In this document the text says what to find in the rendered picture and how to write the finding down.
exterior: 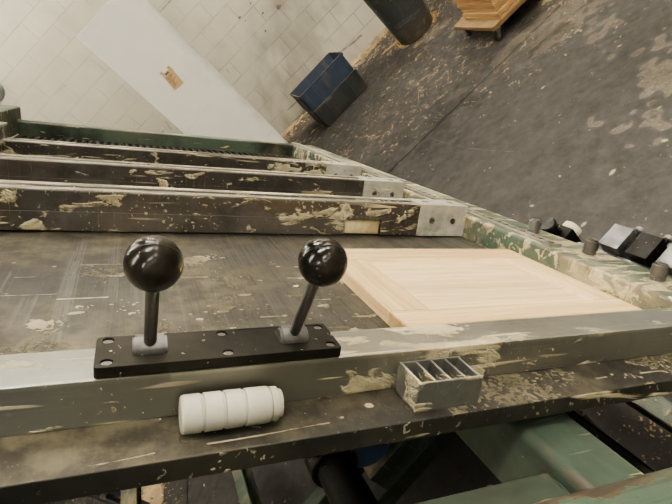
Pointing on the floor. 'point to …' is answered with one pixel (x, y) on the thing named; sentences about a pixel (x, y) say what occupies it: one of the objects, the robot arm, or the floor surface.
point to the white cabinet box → (171, 73)
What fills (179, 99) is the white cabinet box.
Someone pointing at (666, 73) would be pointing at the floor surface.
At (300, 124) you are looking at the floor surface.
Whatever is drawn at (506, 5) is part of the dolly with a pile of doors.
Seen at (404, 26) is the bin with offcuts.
